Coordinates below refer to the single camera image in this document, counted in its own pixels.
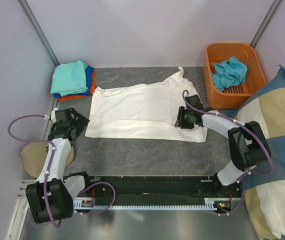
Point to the aluminium corner post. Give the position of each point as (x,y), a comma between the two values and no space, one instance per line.
(38,30)
(265,22)

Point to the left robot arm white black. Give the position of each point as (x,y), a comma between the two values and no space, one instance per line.
(51,197)

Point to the orange plastic basket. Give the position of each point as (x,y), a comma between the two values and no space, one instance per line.
(232,97)

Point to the folded orange t shirt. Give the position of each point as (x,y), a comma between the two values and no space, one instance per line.
(91,83)

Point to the blue beige checked pillow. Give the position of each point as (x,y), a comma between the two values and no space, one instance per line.
(265,188)

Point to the slotted white cable duct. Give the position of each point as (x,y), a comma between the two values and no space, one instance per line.
(85,204)

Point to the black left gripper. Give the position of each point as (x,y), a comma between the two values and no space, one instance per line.
(81,123)

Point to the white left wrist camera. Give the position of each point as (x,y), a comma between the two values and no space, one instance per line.
(52,116)

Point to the crumpled teal t shirt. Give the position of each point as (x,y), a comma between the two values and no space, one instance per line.
(229,73)

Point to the right aluminium corner post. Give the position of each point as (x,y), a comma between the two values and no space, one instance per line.
(265,22)

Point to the left aluminium corner post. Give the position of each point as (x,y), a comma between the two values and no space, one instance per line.
(38,30)

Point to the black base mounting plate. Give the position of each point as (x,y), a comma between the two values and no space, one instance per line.
(157,190)

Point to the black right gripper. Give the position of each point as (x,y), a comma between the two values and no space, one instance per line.
(179,121)

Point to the folded blue t shirt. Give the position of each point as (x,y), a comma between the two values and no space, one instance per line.
(87,69)

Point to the folded mint green t shirt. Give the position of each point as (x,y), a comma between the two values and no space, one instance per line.
(69,78)

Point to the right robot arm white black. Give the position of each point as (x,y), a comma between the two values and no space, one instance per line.
(248,147)

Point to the white printed t shirt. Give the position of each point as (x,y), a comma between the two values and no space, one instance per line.
(143,111)

